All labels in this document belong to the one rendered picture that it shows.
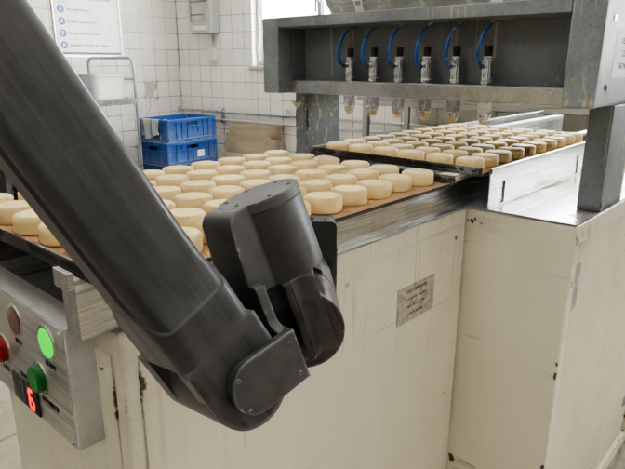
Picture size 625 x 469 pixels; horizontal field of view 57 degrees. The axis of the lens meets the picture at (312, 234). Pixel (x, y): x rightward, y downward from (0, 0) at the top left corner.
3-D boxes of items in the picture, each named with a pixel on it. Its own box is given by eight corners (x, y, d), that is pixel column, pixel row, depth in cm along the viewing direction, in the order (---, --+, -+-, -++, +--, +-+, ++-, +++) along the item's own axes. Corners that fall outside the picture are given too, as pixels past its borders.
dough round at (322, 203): (349, 212, 74) (349, 197, 74) (312, 216, 72) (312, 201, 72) (332, 204, 79) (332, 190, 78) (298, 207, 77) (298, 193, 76)
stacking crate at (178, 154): (189, 154, 575) (188, 134, 569) (218, 158, 552) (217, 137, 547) (139, 163, 529) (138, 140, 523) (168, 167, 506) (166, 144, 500)
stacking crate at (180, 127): (186, 134, 569) (185, 113, 564) (217, 137, 548) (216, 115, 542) (138, 140, 522) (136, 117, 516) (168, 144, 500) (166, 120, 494)
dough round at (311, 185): (292, 194, 85) (292, 180, 84) (323, 191, 87) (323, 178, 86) (307, 201, 80) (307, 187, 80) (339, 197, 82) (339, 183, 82)
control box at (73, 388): (17, 362, 78) (1, 265, 74) (109, 437, 63) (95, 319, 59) (-12, 373, 75) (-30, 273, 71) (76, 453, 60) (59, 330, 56)
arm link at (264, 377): (177, 395, 41) (246, 428, 34) (110, 247, 38) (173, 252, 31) (297, 311, 48) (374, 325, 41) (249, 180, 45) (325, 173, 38)
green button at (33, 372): (43, 382, 65) (39, 358, 64) (55, 392, 63) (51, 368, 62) (28, 388, 64) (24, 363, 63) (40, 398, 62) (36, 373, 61)
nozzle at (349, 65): (348, 113, 127) (350, 26, 122) (358, 113, 125) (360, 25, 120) (330, 114, 123) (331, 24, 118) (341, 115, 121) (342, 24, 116)
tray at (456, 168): (481, 177, 99) (482, 167, 98) (309, 153, 125) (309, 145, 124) (596, 141, 141) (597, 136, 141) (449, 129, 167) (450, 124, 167)
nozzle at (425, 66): (420, 118, 115) (426, 22, 110) (433, 119, 113) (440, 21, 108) (405, 120, 111) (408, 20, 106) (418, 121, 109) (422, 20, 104)
